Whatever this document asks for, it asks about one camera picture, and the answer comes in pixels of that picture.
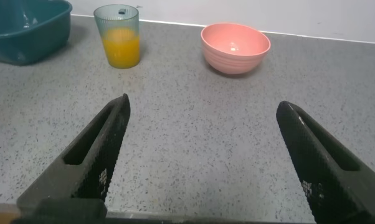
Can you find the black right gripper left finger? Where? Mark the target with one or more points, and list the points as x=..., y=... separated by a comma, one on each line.
x=91, y=165

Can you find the pink ribbed bowl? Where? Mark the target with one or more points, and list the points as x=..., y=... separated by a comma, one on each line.
x=234, y=53

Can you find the teal plastic square tray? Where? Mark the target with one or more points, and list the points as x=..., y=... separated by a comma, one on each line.
x=25, y=40

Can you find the clear ribbed green-tinted cup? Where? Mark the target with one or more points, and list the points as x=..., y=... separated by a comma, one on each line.
x=117, y=18

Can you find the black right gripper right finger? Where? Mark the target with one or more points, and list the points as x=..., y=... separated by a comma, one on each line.
x=324, y=174

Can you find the orange juice liquid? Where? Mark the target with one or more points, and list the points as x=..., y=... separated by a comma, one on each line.
x=121, y=49

